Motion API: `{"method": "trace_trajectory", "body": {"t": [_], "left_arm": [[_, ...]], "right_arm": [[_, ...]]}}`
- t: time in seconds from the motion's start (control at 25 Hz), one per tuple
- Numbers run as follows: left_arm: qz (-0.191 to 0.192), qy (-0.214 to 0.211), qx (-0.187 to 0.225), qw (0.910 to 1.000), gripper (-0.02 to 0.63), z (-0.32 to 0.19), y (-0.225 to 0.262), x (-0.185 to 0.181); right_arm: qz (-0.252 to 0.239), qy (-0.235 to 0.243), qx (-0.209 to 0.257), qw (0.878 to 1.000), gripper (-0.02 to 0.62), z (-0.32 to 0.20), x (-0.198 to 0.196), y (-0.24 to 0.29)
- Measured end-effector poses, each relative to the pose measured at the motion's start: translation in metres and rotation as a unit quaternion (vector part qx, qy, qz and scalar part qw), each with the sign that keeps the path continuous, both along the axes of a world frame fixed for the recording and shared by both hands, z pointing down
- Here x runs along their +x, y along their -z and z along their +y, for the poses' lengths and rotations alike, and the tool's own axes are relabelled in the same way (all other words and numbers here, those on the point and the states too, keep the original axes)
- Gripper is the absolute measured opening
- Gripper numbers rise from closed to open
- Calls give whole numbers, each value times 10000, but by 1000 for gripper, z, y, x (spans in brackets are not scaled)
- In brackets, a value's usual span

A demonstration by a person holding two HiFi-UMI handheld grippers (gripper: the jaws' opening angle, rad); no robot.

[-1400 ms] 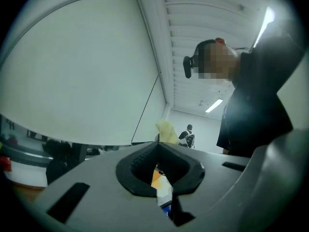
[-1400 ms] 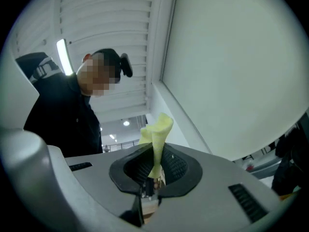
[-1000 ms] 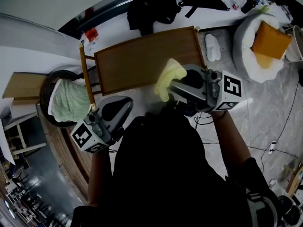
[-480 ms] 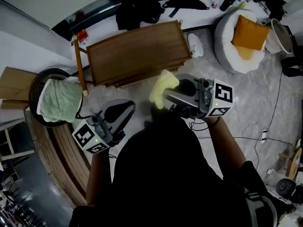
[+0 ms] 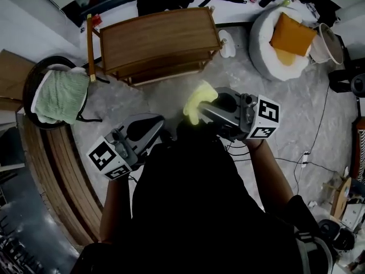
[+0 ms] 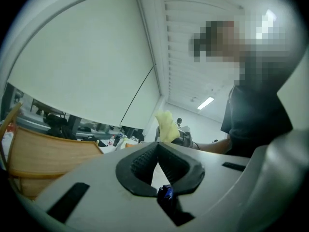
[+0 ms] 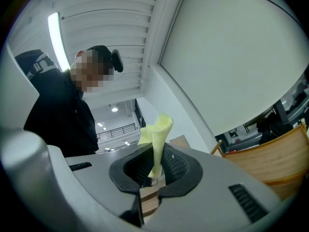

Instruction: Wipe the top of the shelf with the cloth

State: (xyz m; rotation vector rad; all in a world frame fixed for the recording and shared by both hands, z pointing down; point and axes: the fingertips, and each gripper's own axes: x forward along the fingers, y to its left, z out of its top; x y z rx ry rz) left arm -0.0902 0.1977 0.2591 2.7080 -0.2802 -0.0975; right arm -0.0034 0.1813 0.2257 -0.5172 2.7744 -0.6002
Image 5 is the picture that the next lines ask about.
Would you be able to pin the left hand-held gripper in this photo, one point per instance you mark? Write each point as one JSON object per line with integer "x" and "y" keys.
{"x": 108, "y": 156}

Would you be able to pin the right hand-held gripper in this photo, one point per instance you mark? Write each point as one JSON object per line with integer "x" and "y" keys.
{"x": 266, "y": 116}

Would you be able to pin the yellow cloth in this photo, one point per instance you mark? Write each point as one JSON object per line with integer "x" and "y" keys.
{"x": 201, "y": 96}

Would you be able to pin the wooden shelf table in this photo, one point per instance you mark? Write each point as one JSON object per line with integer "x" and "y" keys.
{"x": 157, "y": 36}

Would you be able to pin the person's left forearm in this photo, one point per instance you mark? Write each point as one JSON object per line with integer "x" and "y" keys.
{"x": 115, "y": 210}

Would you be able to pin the person's right forearm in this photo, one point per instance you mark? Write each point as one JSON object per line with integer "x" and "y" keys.
{"x": 268, "y": 175}

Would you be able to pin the white round pouf sofa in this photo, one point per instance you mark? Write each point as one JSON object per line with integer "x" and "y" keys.
{"x": 259, "y": 53}

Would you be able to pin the yellow cushion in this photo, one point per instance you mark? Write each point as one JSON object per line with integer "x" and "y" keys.
{"x": 283, "y": 57}

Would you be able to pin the green knitted blanket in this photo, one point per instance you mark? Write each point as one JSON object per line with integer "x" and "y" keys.
{"x": 61, "y": 93}

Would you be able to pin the person in dark shirt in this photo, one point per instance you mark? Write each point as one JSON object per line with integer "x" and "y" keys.
{"x": 194, "y": 210}

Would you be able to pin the orange cushion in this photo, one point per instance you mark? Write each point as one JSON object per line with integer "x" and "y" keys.
{"x": 293, "y": 34}

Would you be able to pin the white power strip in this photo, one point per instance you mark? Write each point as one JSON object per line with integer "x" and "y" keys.
{"x": 305, "y": 158}

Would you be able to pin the long wooden platform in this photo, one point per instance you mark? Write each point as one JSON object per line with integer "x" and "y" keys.
{"x": 62, "y": 181}

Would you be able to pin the yellow-green bottle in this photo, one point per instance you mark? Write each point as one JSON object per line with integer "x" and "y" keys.
{"x": 286, "y": 2}

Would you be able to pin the white round bin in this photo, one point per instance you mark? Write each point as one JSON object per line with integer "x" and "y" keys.
{"x": 328, "y": 43}

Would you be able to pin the red packet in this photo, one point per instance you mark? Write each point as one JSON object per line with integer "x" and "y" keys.
{"x": 95, "y": 20}

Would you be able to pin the dark wicker chair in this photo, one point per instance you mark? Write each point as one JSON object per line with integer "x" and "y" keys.
{"x": 28, "y": 81}

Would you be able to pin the dark round stool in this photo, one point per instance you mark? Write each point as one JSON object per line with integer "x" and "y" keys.
{"x": 358, "y": 85}

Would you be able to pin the brown cardboard box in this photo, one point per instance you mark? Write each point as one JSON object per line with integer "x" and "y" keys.
{"x": 14, "y": 76}

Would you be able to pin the striped cushion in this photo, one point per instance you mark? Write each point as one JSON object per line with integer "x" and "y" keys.
{"x": 361, "y": 153}

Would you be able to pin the round wooden board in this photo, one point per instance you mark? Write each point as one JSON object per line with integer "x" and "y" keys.
{"x": 342, "y": 198}

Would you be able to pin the black round appliance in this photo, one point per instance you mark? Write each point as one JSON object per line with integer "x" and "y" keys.
{"x": 338, "y": 234}

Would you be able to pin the grey black worn backpack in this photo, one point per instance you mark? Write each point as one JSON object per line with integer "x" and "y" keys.
{"x": 313, "y": 253}

